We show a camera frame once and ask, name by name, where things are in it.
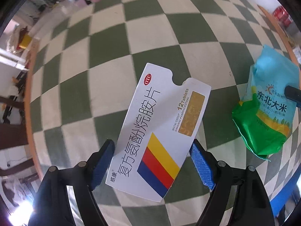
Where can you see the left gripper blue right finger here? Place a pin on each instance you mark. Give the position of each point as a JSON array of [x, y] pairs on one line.
[[205, 164]]

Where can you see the green white checkered cloth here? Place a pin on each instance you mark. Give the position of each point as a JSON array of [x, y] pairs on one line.
[[122, 62]]

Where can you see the white medicine tablet box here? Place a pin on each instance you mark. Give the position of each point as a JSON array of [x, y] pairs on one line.
[[158, 131]]

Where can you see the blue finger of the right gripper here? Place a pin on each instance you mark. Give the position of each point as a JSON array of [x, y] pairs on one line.
[[293, 94]]

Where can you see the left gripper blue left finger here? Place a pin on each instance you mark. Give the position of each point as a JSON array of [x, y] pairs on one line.
[[100, 163]]

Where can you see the blue green rice bag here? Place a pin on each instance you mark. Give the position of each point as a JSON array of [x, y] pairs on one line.
[[264, 115]]

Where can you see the dark wooden shelf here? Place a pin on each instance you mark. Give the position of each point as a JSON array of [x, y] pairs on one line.
[[12, 136]]

